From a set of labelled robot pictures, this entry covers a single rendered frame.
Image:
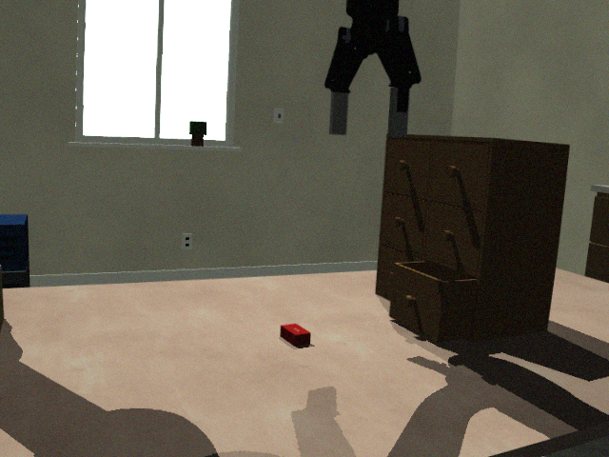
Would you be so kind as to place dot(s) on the brown wooden chest of drawers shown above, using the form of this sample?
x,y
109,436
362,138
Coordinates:
x,y
520,234

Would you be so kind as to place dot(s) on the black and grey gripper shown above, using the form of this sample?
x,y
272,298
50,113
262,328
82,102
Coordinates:
x,y
372,30

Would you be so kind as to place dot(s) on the small red block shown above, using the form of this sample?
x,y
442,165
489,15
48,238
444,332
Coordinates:
x,y
295,335

